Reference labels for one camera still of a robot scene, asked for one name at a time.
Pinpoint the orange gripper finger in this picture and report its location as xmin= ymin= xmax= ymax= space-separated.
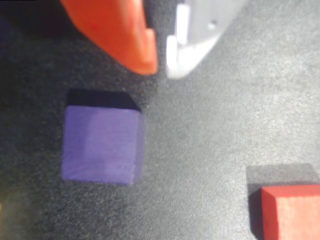
xmin=59 ymin=0 xmax=159 ymax=76

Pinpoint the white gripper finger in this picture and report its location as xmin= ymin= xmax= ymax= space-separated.
xmin=165 ymin=0 xmax=249 ymax=80

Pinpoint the purple wooden cube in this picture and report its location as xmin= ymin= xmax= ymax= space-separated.
xmin=61 ymin=88 xmax=146 ymax=187

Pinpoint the red wooden cube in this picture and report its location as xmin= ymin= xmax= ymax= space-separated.
xmin=246 ymin=163 xmax=320 ymax=240

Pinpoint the black table mat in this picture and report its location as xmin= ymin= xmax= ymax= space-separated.
xmin=0 ymin=0 xmax=320 ymax=240

